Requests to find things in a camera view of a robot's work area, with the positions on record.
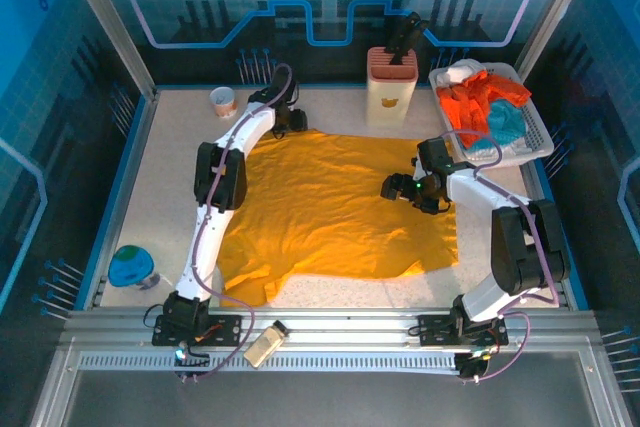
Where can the yellow t-shirt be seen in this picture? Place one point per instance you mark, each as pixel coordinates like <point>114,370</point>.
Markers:
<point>325,207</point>

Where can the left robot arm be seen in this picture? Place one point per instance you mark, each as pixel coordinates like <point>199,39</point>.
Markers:
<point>202,247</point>

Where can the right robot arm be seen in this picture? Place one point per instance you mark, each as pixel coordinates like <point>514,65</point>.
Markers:
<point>525,247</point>

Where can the white paper cup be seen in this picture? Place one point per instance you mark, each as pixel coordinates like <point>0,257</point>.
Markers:
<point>224,107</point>

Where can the cream knife block, salmon top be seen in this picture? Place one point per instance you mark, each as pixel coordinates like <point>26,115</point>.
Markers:
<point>385,112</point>

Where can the orange t-shirt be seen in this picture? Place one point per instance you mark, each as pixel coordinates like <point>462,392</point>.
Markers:
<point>465,107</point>

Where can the white t-shirt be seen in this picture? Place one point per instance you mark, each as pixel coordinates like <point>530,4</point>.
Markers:
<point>517,144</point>
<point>457,71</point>

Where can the teal t-shirt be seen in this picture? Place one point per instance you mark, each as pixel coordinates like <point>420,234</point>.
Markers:
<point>505,119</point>

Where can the white plastic laundry basket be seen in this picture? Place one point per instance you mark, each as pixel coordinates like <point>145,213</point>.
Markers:
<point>542,139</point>

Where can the small connector board with LED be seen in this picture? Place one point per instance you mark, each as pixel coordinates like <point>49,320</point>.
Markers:
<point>184,353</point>
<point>472,364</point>

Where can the clear spice bottle, black cap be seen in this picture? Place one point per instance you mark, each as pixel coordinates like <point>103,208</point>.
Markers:
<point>262,347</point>

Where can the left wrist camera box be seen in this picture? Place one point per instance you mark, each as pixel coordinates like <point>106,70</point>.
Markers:
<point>289,97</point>

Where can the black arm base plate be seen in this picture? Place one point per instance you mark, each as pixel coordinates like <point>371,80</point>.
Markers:
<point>435,329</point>
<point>227,329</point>

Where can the aluminium mounting rail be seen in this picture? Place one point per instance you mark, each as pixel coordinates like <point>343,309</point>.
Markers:
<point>350,332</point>

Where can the aluminium frame post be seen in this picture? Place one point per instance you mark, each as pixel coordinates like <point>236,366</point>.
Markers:
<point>561,7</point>
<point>117,32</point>

